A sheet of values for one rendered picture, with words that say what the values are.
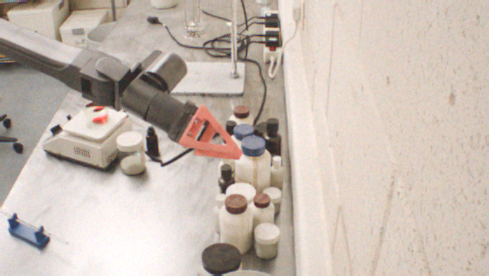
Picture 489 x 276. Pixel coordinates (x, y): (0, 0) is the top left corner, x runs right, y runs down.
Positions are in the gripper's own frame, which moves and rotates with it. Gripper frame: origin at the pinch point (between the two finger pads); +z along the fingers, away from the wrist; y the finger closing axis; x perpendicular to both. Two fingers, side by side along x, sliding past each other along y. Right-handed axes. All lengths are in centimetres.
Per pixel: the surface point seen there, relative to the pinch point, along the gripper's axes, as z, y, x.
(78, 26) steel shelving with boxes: -156, 212, -32
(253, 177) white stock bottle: 2.7, 22.7, 1.6
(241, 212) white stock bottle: 4.9, 10.7, 8.3
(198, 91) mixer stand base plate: -26, 61, -13
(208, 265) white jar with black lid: 4.9, 3.9, 18.2
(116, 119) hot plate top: -32.4, 33.6, 4.9
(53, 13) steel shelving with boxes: -175, 207, -32
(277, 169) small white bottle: 5.7, 28.2, -2.3
